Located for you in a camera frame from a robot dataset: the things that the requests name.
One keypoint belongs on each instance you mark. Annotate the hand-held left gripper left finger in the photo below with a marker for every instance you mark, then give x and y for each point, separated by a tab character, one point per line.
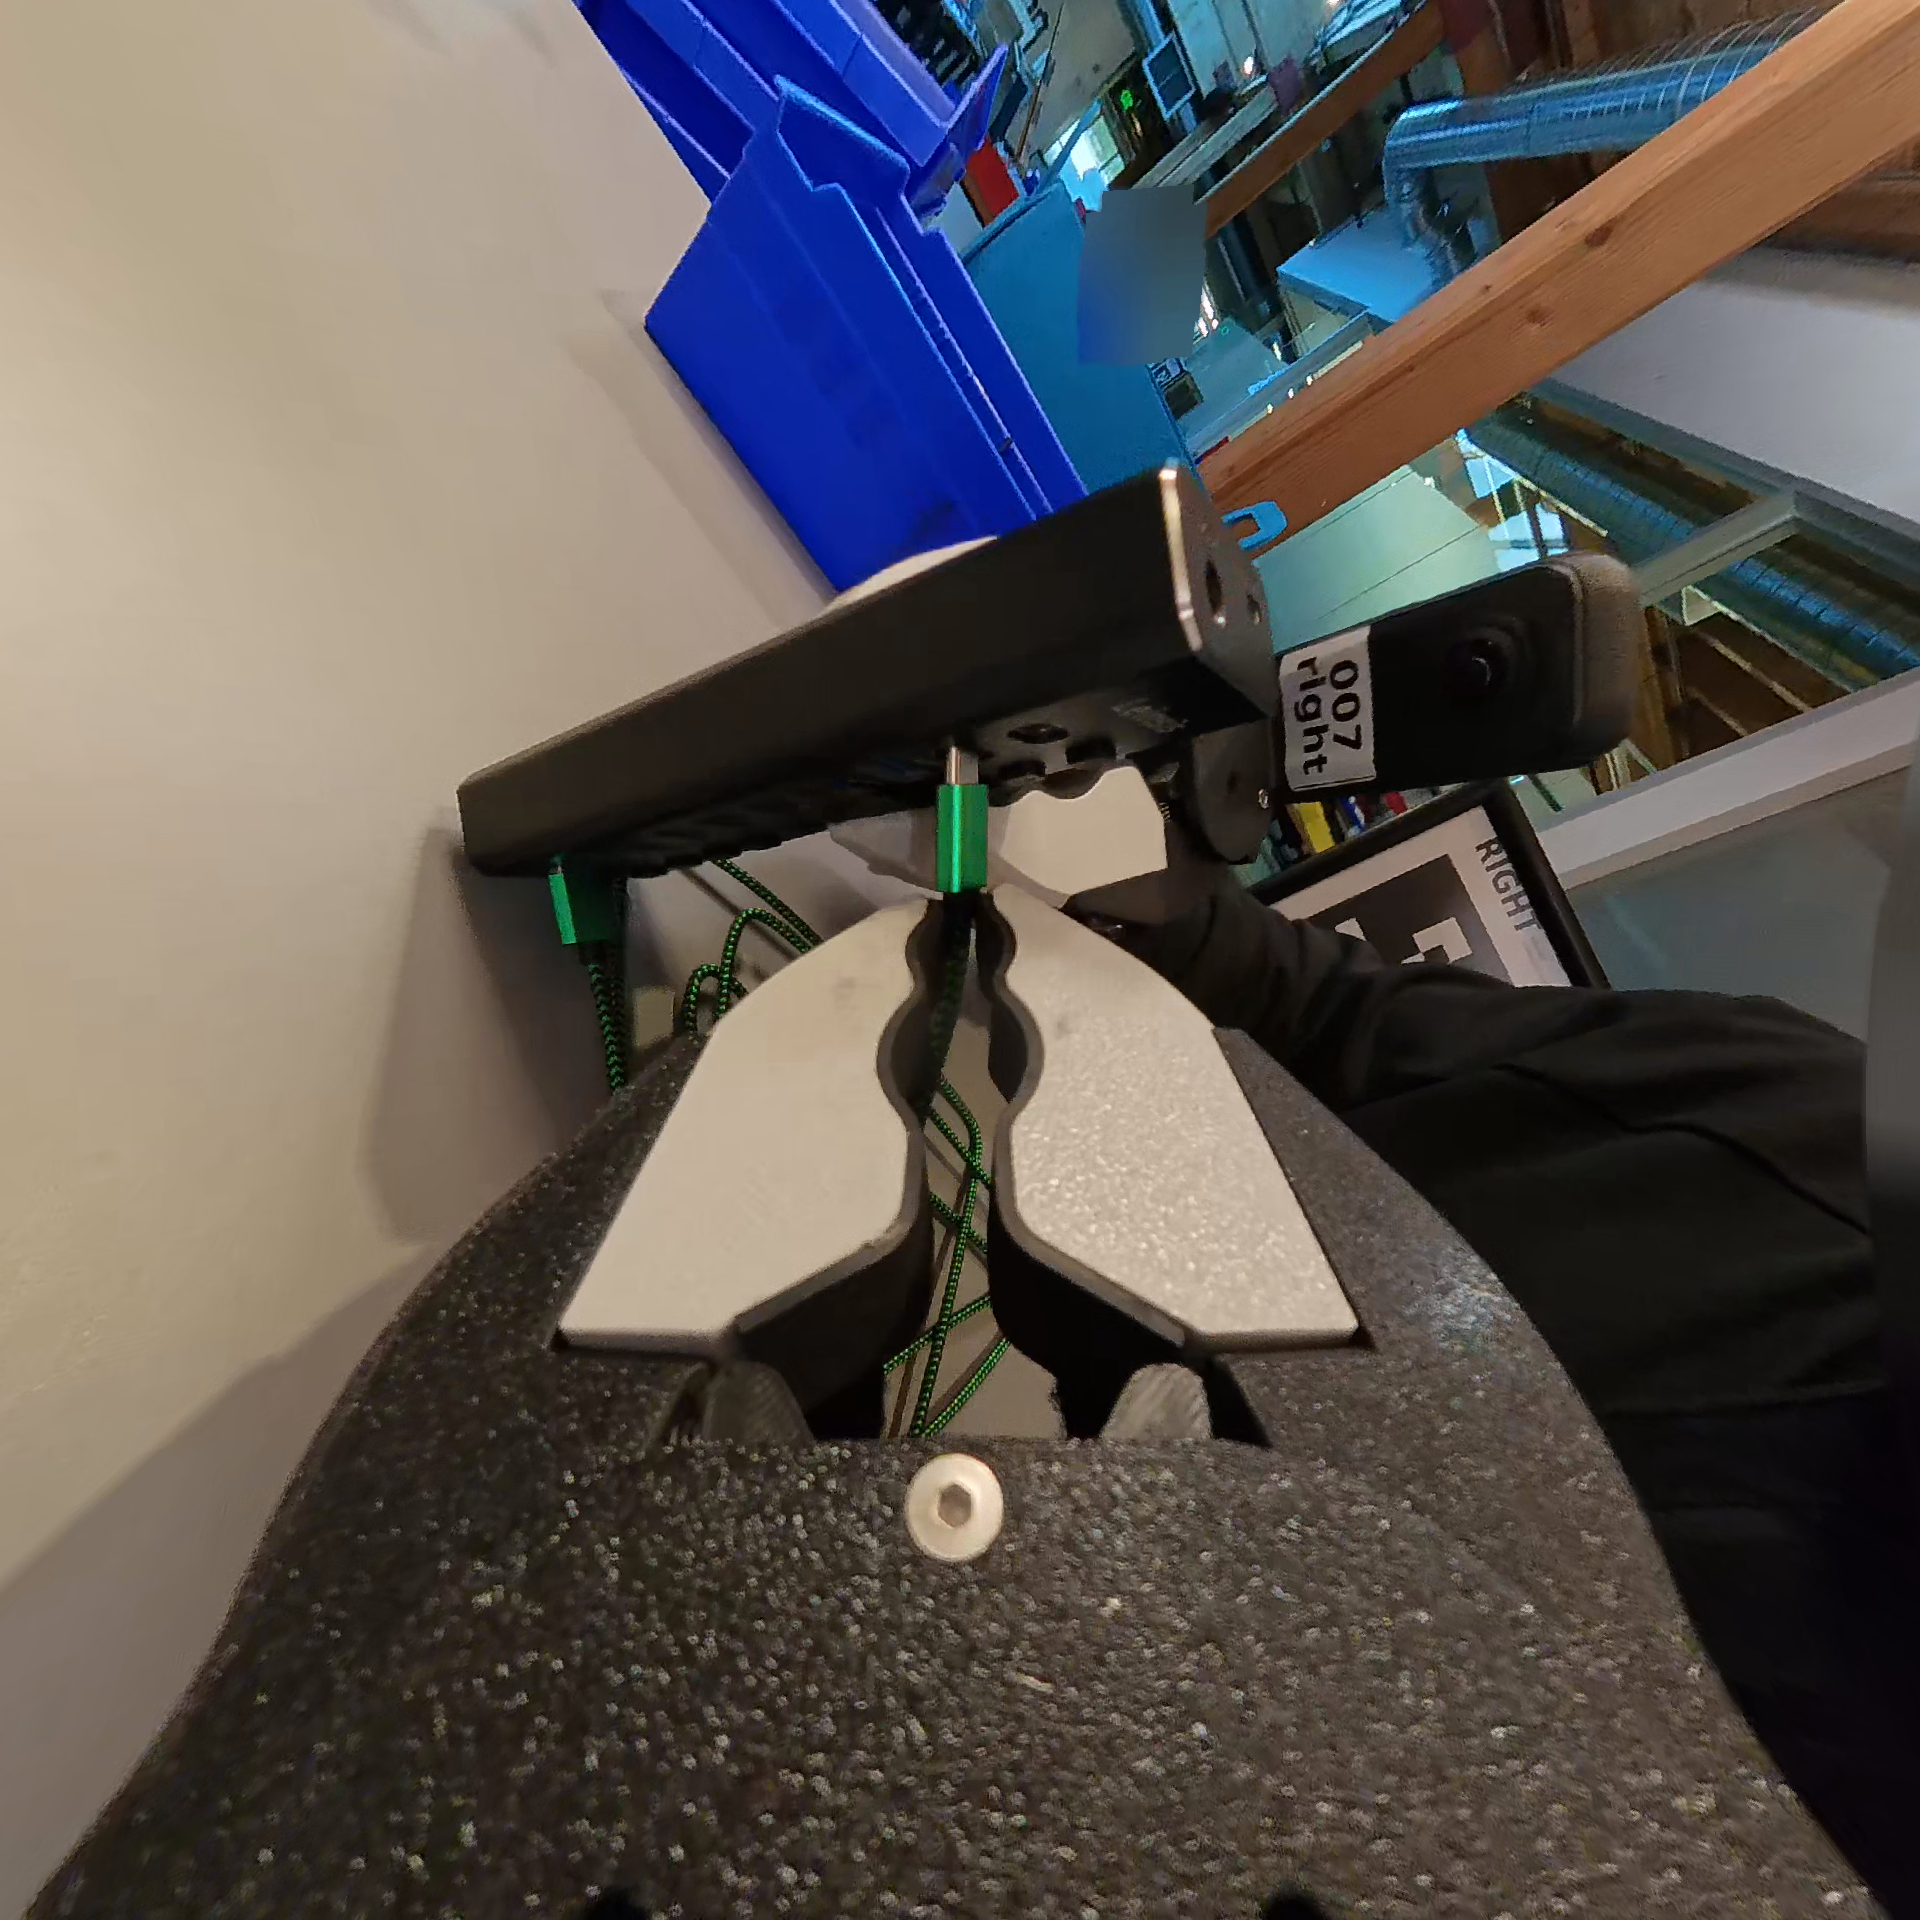
749	1171

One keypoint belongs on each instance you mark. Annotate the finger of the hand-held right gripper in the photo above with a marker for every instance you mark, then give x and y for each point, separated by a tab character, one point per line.
1101	840
892	854

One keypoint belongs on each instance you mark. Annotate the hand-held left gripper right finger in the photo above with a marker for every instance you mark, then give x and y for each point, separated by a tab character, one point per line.
1171	1184

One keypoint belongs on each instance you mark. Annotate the black USB hub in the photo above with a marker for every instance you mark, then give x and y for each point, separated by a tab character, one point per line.
839	691

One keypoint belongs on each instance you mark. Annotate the grey desk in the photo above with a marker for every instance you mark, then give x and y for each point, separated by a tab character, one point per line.
300	598

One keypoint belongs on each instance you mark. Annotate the black white marker card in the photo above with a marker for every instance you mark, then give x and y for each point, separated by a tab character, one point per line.
1499	931

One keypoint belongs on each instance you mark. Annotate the wooden beam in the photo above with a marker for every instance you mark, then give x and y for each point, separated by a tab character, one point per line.
1575	284

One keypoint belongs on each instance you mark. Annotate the large blue storage bin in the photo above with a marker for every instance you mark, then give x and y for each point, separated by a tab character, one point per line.
839	374

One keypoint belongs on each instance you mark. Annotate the person's black jacket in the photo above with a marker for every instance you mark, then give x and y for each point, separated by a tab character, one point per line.
1770	1650

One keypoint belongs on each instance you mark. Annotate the metal air duct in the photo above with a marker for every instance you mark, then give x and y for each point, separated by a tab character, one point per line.
1724	539
1575	105

